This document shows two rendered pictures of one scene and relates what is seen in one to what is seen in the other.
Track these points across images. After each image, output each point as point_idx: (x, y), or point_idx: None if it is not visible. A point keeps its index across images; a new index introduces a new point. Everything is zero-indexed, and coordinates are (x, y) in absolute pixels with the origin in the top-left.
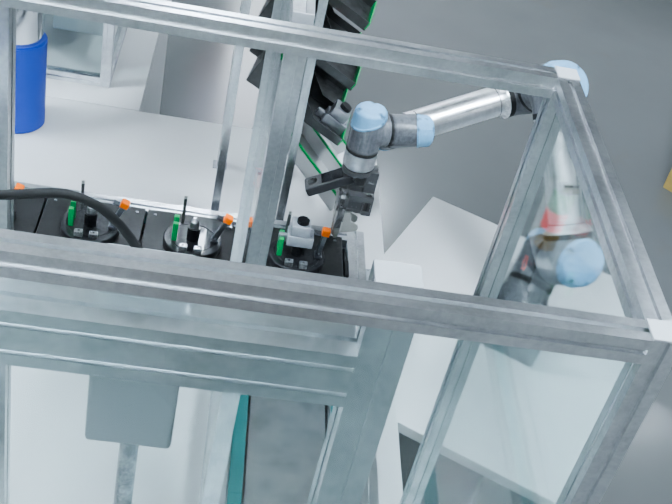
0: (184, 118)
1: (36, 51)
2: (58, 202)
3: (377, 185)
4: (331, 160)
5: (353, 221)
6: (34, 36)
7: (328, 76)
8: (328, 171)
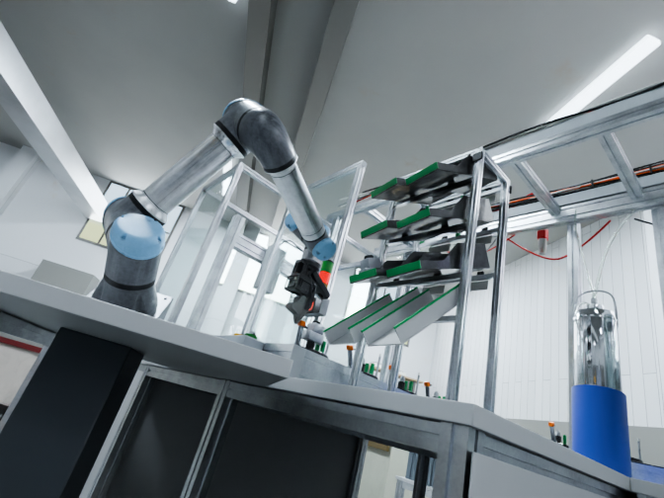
0: (609, 467)
1: (575, 388)
2: None
3: (369, 388)
4: (370, 321)
5: (292, 307)
6: (578, 376)
7: (436, 265)
8: (322, 282)
